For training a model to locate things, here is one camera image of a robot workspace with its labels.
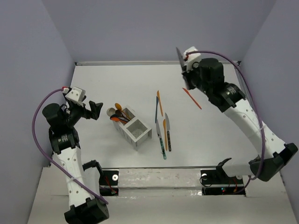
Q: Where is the white utensil caddy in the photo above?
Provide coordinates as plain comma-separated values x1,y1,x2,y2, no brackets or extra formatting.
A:
113,106,152,151

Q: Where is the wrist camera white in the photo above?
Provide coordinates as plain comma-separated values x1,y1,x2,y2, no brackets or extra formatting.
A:
63,87,85,104
183,46,201,72

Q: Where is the orange knife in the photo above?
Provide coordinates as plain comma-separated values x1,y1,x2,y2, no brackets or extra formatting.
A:
157,90,164,117
163,119,168,151

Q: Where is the red-orange spoon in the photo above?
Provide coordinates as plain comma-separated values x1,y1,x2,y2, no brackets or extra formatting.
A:
110,117,127,124

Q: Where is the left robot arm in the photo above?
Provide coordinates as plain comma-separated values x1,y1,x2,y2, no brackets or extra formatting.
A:
42,101,109,224

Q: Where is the beige spoon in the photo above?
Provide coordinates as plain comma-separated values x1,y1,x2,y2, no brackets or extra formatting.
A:
107,108,116,117

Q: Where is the red-orange knife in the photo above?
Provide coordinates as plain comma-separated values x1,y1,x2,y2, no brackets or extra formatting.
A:
182,88,202,110

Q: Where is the brown spoon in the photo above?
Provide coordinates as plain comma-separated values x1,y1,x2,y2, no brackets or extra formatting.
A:
115,110,130,121

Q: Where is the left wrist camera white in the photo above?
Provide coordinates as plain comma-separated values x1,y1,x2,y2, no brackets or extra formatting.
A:
63,87,85,104

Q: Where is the dark blue spoon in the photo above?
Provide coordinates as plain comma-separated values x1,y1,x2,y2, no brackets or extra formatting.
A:
110,114,129,123

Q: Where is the teal patterned handle knife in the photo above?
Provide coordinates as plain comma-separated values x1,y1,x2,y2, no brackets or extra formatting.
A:
156,120,167,160

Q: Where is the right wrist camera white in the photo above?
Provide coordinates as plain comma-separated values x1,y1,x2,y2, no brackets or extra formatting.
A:
183,46,201,72

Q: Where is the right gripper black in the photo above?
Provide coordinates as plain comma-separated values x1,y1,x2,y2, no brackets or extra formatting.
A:
185,60,213,94

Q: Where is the white cardboard front cover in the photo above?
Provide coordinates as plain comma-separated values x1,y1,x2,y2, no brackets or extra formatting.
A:
27,165,295,224

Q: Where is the dark handle steel knife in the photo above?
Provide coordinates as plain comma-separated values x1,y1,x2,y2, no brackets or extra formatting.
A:
165,113,171,152

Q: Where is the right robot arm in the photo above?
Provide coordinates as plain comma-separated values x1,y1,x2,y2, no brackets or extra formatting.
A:
176,47,298,183

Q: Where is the blue knife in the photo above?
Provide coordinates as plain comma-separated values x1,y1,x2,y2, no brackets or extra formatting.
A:
155,96,159,124

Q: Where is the yellow-orange spoon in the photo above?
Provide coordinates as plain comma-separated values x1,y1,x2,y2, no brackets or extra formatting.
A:
114,103,122,111

